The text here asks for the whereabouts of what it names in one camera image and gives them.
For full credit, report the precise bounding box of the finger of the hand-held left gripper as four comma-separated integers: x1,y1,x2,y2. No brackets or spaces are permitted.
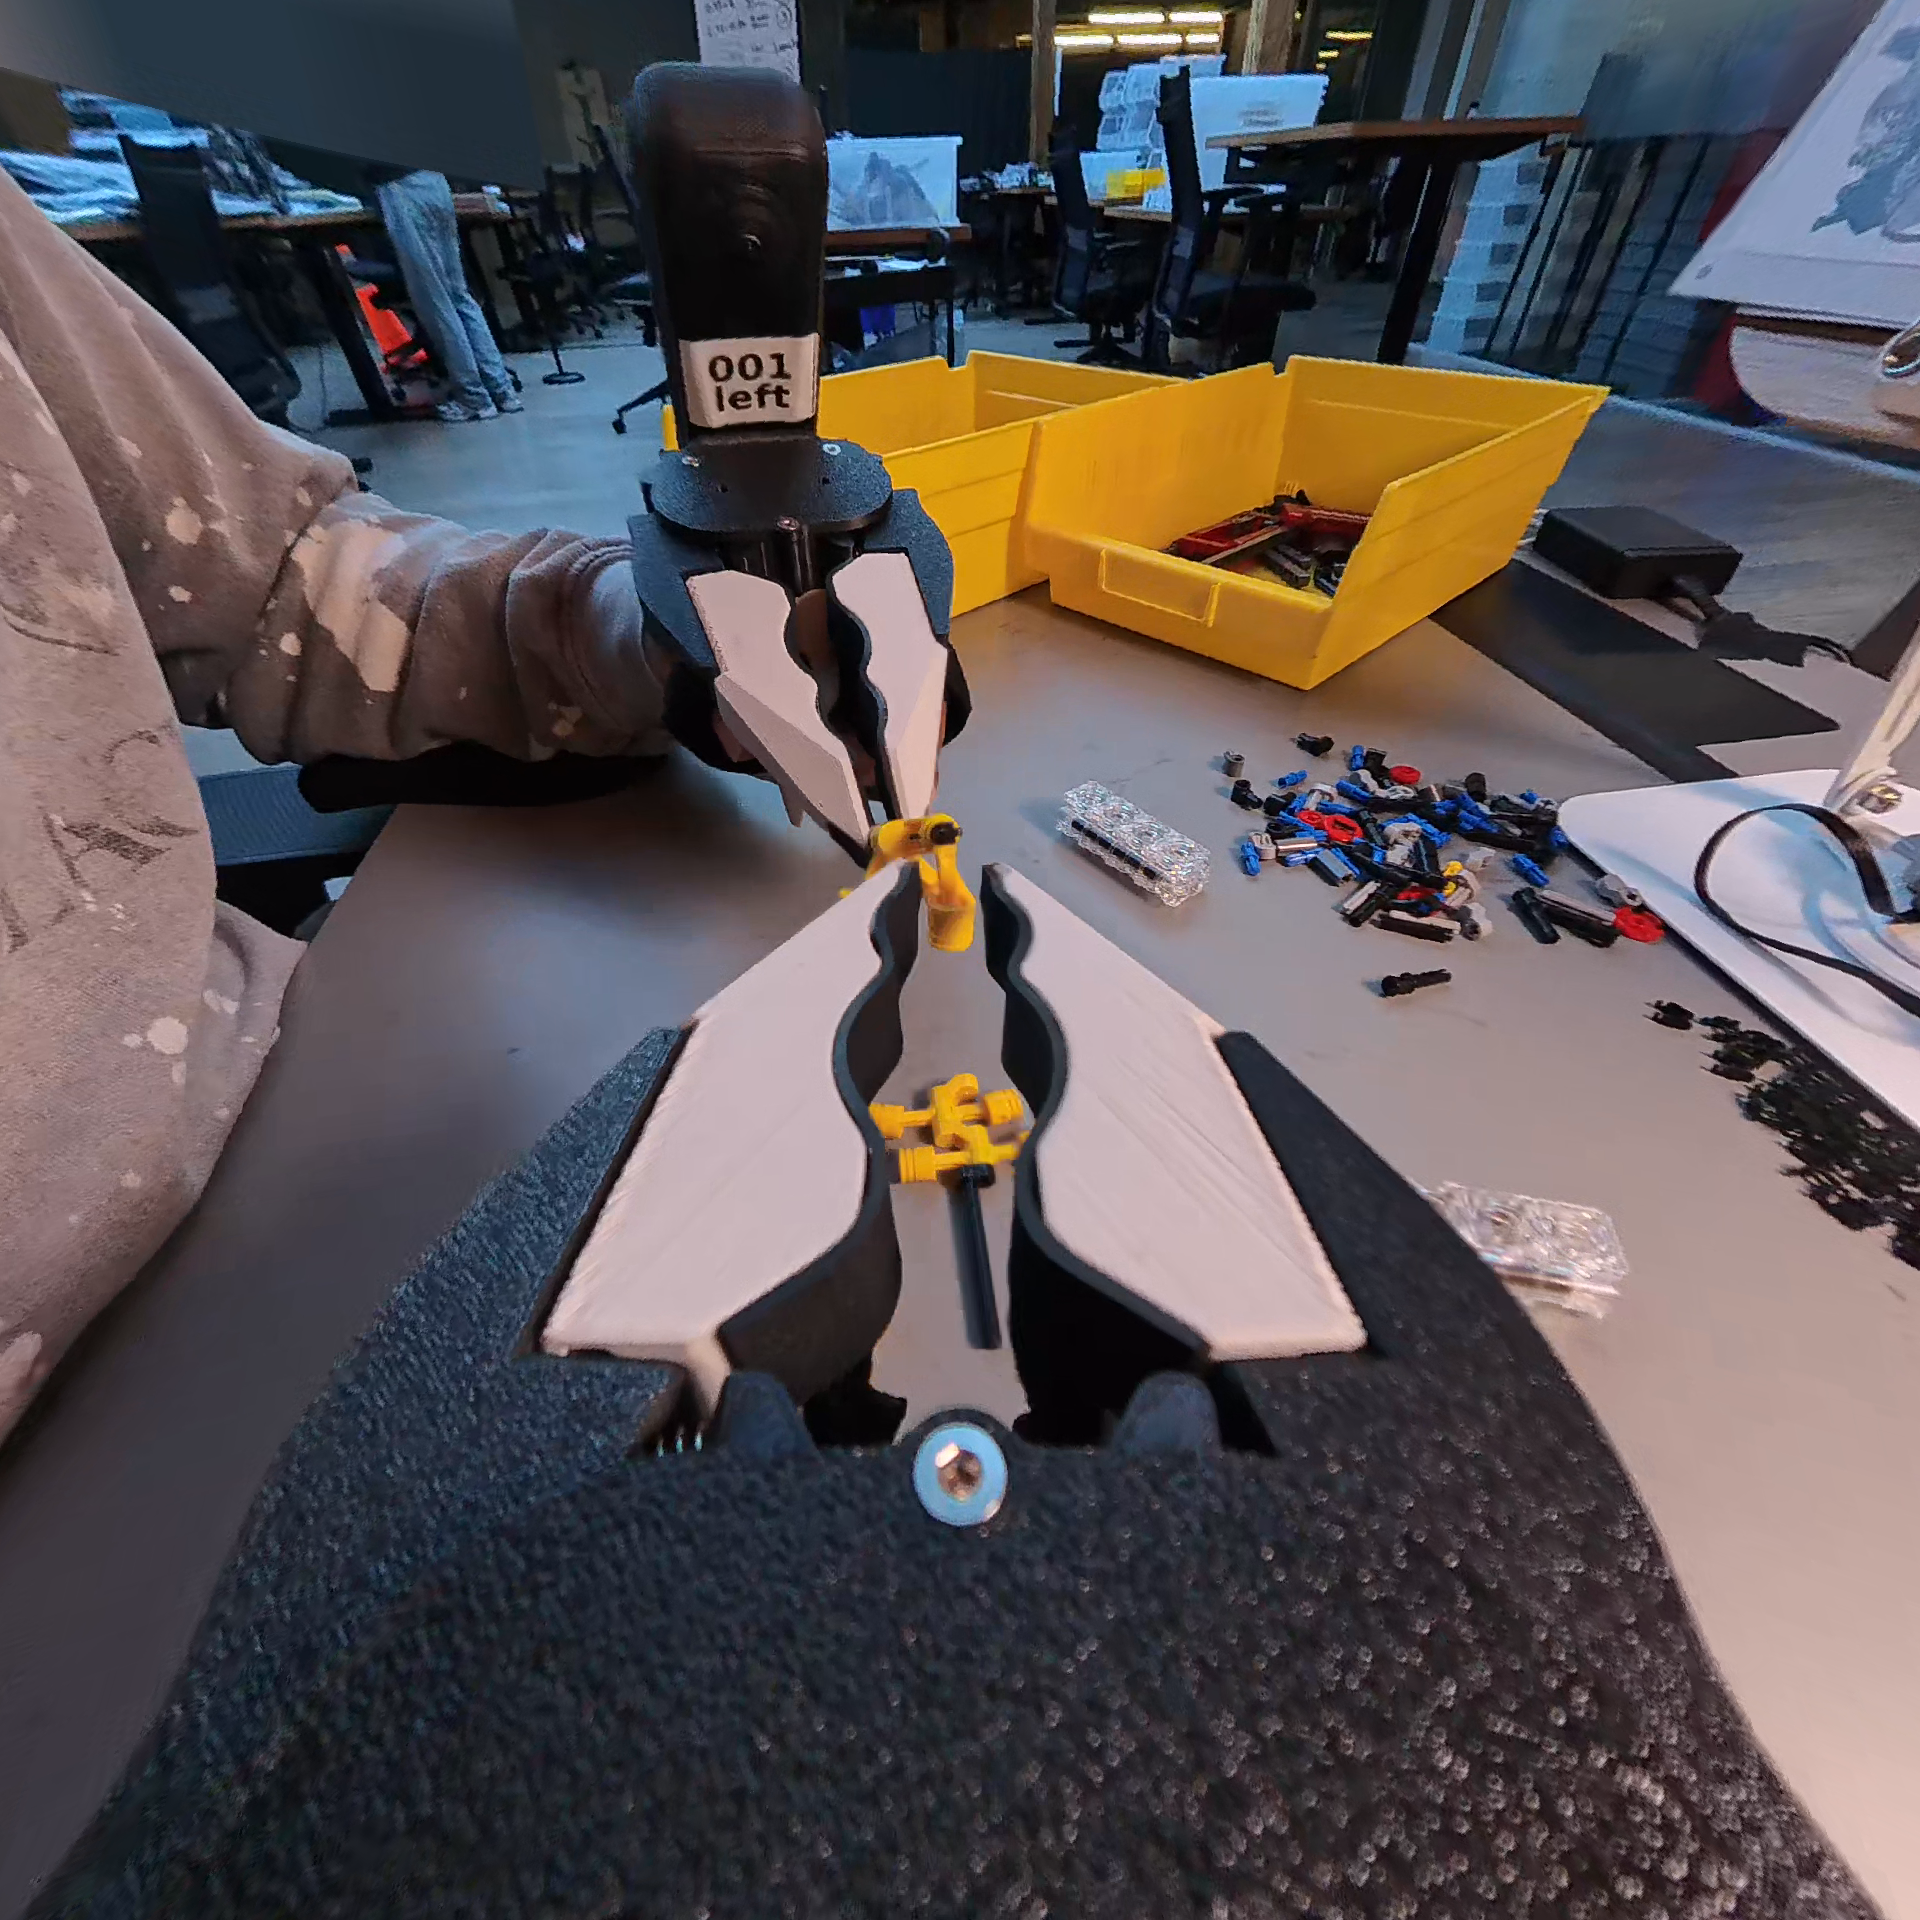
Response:
824,549,952,830
684,566,879,873

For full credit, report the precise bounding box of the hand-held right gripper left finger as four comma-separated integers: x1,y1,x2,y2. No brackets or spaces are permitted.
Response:
537,862,922,1411

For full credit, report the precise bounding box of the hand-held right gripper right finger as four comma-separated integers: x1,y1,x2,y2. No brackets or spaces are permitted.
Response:
978,862,1368,1442

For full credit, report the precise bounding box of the black axle with yellow pistons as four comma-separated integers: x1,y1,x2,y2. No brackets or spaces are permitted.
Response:
866,814,980,955
866,1073,1032,1353

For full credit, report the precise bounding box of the person's left forearm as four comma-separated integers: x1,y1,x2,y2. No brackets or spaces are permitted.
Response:
165,496,676,768

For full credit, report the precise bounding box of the grey desk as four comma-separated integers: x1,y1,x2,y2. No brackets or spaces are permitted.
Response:
0,382,1920,1906

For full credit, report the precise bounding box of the white printed sign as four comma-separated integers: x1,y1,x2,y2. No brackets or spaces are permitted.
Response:
693,0,806,78

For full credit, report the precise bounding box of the yellow plastic bin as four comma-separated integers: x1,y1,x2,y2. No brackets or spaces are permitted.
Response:
661,350,1186,617
1025,354,1608,691

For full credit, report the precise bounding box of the clear cylinder block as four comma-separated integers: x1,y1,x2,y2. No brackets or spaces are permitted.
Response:
1054,779,1214,909
1421,1179,1631,1318

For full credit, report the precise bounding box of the orange traffic cone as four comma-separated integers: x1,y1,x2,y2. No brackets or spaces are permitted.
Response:
335,246,433,377

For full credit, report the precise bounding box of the pile of red black beams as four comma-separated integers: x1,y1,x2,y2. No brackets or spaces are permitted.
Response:
1161,490,1375,600

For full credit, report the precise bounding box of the pile of mixed small bricks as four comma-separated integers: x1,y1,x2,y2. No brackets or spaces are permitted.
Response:
1222,728,1669,951

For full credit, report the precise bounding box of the wooden table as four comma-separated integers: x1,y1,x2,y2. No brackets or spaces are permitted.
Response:
1207,115,1584,367
60,192,512,429

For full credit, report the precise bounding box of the white book stand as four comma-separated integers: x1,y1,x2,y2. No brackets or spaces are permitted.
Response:
1556,305,1920,1126

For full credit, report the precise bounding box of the pile of clear plastic bags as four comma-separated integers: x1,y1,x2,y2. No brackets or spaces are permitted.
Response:
0,88,320,222

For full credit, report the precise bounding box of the person's grey sweatshirt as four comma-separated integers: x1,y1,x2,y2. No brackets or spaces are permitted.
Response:
0,165,367,1442

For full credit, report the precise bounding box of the pile of black pins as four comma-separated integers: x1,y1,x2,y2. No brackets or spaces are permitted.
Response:
1648,997,1920,1270

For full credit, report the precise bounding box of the stack of grey crates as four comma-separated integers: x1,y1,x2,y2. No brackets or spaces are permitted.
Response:
1423,141,1727,399

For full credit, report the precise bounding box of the black power adapter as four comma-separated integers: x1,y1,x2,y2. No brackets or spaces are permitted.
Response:
1536,504,1746,603

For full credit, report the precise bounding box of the instruction booklet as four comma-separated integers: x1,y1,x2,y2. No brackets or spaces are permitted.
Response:
1671,0,1920,323

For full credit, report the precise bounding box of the black motor cable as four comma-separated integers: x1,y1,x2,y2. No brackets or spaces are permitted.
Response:
1694,802,1920,1016

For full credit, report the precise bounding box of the black power cable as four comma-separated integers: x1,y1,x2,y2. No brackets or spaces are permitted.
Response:
1663,584,1863,671

